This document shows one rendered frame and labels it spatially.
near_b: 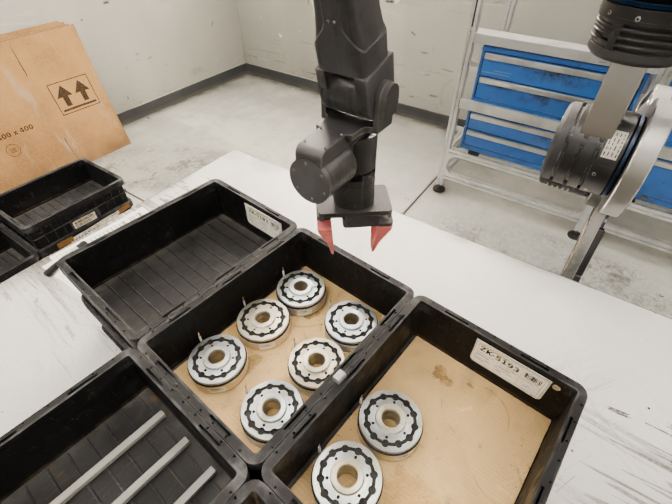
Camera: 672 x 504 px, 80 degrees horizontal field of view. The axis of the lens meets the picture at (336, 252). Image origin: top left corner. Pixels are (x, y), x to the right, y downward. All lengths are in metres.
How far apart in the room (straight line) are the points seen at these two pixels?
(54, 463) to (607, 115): 1.02
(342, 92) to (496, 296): 0.77
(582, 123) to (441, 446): 0.58
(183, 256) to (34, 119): 2.40
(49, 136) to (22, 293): 2.11
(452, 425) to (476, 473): 0.08
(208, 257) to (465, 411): 0.64
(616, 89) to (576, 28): 2.36
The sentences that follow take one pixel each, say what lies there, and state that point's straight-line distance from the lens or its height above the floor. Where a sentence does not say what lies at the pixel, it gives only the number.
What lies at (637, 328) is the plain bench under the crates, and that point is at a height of 0.70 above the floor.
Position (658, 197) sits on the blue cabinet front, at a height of 0.36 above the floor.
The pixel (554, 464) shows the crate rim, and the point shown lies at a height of 0.93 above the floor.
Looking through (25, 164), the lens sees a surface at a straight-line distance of 3.29.
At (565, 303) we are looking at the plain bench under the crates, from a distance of 1.17.
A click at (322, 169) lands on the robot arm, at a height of 1.26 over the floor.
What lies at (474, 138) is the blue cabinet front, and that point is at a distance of 2.49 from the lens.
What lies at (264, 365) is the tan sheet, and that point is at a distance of 0.78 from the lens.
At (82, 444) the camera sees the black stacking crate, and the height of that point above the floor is 0.83.
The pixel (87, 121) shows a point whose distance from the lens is 3.41.
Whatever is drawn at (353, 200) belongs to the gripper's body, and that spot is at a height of 1.17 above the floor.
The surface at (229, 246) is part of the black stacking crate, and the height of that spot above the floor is 0.83.
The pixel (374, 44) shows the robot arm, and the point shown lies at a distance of 0.45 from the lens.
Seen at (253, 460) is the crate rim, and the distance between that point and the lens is 0.60.
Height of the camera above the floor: 1.49
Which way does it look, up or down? 43 degrees down
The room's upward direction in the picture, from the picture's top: straight up
